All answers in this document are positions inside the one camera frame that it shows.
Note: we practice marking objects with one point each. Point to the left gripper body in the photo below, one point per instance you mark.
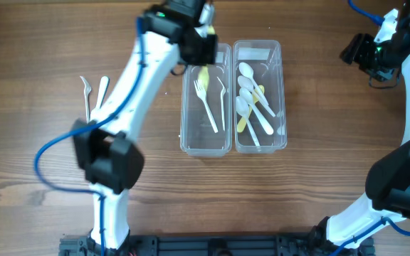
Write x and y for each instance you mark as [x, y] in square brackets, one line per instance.
[201, 50]

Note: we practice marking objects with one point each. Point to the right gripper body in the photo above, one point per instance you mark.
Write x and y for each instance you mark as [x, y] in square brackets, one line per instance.
[358, 52]

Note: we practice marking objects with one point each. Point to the yellow plastic fork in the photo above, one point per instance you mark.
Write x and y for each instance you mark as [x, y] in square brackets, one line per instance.
[203, 77]

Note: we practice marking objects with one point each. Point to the cream plastic fork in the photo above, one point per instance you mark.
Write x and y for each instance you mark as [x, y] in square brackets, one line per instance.
[202, 95]

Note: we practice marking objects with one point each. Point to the white plastic spoon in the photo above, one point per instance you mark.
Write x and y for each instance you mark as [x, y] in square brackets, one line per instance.
[242, 109]
[247, 71]
[247, 84]
[247, 96]

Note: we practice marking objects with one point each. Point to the yellow plastic spoon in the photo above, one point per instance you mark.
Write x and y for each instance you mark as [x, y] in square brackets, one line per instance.
[242, 122]

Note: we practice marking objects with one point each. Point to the thin white plastic fork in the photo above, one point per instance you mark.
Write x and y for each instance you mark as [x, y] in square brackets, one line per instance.
[87, 91]

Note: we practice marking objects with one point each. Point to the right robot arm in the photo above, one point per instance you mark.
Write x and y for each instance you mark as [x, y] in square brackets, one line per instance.
[386, 200]

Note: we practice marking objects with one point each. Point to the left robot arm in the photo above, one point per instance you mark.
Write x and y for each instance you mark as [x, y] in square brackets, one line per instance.
[168, 34]

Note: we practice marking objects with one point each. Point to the left clear plastic container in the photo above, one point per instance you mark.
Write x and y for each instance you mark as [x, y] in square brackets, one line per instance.
[197, 137]

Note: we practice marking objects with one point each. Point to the clear plastic container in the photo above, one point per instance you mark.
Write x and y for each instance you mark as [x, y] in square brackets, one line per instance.
[264, 56]
[197, 137]

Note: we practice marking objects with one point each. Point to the right clear plastic container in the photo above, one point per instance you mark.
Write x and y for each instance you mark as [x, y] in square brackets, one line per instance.
[264, 56]

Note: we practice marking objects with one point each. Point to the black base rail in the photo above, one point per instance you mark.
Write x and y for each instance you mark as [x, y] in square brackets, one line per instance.
[150, 245]

